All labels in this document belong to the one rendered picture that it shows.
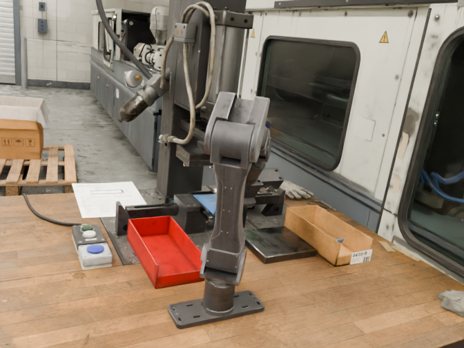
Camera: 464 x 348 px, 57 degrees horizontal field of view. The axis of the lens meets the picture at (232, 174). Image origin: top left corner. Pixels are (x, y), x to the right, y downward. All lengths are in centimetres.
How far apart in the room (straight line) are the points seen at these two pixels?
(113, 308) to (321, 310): 44
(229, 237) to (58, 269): 43
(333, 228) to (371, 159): 37
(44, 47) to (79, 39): 73
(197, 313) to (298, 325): 21
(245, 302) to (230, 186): 30
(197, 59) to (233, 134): 53
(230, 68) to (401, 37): 64
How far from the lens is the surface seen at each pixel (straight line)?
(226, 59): 116
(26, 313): 95
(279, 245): 121
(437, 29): 142
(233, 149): 72
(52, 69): 1035
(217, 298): 89
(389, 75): 159
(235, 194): 77
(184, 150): 119
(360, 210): 164
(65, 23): 1031
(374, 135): 161
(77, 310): 94
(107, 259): 106
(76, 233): 117
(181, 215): 125
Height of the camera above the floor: 144
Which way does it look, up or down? 17 degrees down
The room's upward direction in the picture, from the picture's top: 7 degrees clockwise
